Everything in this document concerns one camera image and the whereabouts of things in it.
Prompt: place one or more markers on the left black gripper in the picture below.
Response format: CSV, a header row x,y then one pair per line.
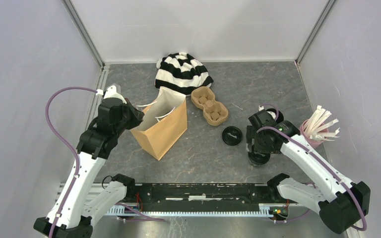
x,y
137,115

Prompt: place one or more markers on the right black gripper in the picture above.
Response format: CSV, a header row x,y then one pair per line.
x,y
251,133

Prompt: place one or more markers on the black coffee cup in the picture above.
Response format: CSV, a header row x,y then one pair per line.
x,y
276,114
257,160

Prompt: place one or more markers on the brown paper bag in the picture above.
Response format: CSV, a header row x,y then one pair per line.
x,y
164,122

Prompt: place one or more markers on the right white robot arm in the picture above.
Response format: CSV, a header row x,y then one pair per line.
x,y
339,202

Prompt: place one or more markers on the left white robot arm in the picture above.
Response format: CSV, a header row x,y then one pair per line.
x,y
71,216

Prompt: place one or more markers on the pink straw holder cup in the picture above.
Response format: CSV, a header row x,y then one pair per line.
x,y
311,140

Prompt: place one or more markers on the white wrapped straws bundle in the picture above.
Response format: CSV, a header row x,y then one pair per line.
x,y
318,125

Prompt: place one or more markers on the remaining cardboard carrier stack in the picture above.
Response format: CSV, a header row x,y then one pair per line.
x,y
214,112

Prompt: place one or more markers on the black white striped cloth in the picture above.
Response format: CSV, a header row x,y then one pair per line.
x,y
182,73

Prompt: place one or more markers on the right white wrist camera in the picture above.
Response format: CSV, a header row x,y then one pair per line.
x,y
271,111

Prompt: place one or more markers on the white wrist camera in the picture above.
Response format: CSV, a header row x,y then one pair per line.
x,y
111,96
271,111

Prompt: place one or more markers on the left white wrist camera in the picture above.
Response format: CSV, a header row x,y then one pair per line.
x,y
111,96

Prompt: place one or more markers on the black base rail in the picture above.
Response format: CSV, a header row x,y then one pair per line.
x,y
202,197

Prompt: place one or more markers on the left aluminium frame post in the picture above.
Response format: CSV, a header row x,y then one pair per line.
x,y
74,15

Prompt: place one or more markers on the aluminium frame post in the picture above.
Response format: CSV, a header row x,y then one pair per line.
x,y
315,30
74,15

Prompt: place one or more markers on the right aluminium frame post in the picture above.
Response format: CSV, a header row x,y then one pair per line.
x,y
315,30

